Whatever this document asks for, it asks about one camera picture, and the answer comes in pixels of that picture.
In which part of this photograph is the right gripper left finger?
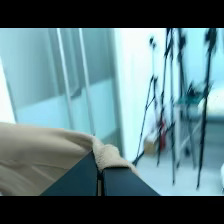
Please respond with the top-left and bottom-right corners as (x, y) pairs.
(40, 150), (100, 197)

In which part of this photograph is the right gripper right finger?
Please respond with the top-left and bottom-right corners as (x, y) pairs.
(101, 167), (160, 197)

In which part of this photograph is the beige garment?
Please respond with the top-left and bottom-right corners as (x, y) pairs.
(0, 121), (139, 197)

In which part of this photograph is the black tripod stand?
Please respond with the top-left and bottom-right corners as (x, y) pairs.
(156, 28), (188, 185)
(132, 35), (161, 167)
(195, 28), (219, 189)

